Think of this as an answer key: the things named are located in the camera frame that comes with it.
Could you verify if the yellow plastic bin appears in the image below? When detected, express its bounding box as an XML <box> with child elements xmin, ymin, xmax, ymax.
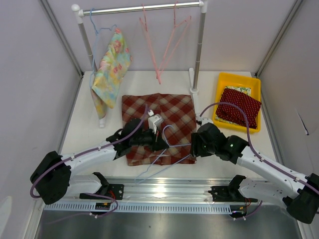
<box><xmin>212</xmin><ymin>72</ymin><xmax>261</xmax><ymax>132</ymax></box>

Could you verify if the red polka dot cloth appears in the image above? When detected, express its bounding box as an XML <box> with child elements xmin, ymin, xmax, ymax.
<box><xmin>216</xmin><ymin>88</ymin><xmax>262</xmax><ymax>129</ymax></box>

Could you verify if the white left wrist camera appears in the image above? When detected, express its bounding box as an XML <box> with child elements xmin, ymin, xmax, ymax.
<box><xmin>148</xmin><ymin>110</ymin><xmax>163</xmax><ymax>134</ymax></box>

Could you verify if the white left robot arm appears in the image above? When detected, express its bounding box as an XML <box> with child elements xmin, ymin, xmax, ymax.
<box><xmin>30</xmin><ymin>119</ymin><xmax>168</xmax><ymax>205</ymax></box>

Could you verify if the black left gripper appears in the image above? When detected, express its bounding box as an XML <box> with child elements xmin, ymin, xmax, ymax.
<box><xmin>130</xmin><ymin>125</ymin><xmax>168</xmax><ymax>153</ymax></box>

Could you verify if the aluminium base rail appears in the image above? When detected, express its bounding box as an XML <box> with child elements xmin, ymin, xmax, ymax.
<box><xmin>33</xmin><ymin>176</ymin><xmax>306</xmax><ymax>205</ymax></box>

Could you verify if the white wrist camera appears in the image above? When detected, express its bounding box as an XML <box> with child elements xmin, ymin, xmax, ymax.
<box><xmin>148</xmin><ymin>110</ymin><xmax>163</xmax><ymax>134</ymax></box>
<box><xmin>195</xmin><ymin>115</ymin><xmax>213</xmax><ymax>126</ymax></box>

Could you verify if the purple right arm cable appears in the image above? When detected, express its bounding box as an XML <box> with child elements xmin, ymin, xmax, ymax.
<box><xmin>198</xmin><ymin>101</ymin><xmax>319</xmax><ymax>221</ymax></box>

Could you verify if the pink wire hanger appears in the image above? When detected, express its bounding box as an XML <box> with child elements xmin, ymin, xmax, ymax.
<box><xmin>140</xmin><ymin>5</ymin><xmax>161</xmax><ymax>84</ymax></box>
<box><xmin>157</xmin><ymin>2</ymin><xmax>192</xmax><ymax>84</ymax></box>

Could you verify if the red plaid skirt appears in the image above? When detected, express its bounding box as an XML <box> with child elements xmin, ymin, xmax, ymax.
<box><xmin>122</xmin><ymin>93</ymin><xmax>196</xmax><ymax>166</ymax></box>

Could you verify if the pink wire hanger right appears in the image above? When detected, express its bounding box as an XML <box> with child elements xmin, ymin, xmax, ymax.
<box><xmin>157</xmin><ymin>2</ymin><xmax>192</xmax><ymax>84</ymax></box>

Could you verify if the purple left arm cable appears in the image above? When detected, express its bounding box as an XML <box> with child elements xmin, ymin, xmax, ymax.
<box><xmin>29</xmin><ymin>104</ymin><xmax>154</xmax><ymax>225</ymax></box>

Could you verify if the silver white clothes rack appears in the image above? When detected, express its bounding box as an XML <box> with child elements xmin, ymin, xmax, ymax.
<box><xmin>71</xmin><ymin>0</ymin><xmax>208</xmax><ymax>120</ymax></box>

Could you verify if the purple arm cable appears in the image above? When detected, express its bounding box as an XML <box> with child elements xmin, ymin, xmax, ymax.
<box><xmin>198</xmin><ymin>101</ymin><xmax>319</xmax><ymax>221</ymax></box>
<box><xmin>29</xmin><ymin>104</ymin><xmax>154</xmax><ymax>225</ymax></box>

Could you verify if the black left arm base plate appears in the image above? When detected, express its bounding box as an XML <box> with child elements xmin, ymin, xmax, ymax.
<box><xmin>79</xmin><ymin>184</ymin><xmax>124</xmax><ymax>200</ymax></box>

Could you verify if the floral pastel skirt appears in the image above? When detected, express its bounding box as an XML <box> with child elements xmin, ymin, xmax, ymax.
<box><xmin>90</xmin><ymin>28</ymin><xmax>132</xmax><ymax>120</ymax></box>

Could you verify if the pink wire hanger middle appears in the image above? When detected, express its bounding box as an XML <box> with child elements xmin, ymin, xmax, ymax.
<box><xmin>140</xmin><ymin>5</ymin><xmax>161</xmax><ymax>84</ymax></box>

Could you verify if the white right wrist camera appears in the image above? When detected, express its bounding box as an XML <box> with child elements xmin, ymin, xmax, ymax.
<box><xmin>195</xmin><ymin>115</ymin><xmax>213</xmax><ymax>126</ymax></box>

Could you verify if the white floral cloth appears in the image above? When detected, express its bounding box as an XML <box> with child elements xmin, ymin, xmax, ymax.
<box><xmin>225</xmin><ymin>86</ymin><xmax>251</xmax><ymax>96</ymax></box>

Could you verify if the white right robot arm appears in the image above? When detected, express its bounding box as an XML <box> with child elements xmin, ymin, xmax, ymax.
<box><xmin>190</xmin><ymin>122</ymin><xmax>319</xmax><ymax>224</ymax></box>

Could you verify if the white slotted cable duct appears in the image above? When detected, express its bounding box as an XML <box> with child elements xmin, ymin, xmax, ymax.
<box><xmin>44</xmin><ymin>201</ymin><xmax>232</xmax><ymax>215</ymax></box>

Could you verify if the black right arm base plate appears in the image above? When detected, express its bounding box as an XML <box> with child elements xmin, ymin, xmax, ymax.
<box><xmin>207</xmin><ymin>186</ymin><xmax>258</xmax><ymax>203</ymax></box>

